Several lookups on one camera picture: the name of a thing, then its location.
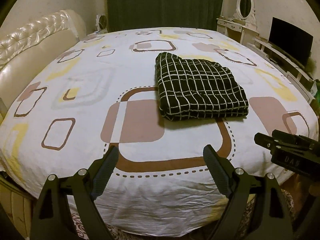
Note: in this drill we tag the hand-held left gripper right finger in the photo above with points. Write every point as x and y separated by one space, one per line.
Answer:
217 172

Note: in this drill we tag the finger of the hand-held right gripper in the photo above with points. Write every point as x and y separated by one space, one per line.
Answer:
270 142
295 137

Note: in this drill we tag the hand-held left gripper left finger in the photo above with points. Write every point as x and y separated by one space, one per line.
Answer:
103 172

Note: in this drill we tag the black white-checked shirt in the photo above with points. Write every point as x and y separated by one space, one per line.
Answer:
200 90

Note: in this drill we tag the white television stand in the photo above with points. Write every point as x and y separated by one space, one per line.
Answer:
282 60

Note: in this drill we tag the black television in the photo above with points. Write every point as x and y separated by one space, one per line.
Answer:
290 40

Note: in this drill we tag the white patterned bed sheet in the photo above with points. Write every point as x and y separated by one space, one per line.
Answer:
100 67

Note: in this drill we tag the white dressing table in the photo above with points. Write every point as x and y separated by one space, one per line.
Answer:
235 30

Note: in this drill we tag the white framed oval mirror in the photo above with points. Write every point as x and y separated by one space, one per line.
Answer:
245 3

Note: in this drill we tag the cream tufted leather headboard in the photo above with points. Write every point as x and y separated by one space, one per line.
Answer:
32 45

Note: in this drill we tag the dark green curtain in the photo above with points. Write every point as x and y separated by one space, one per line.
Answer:
162 2

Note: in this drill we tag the cream padded bed frame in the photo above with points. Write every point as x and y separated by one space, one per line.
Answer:
17 205

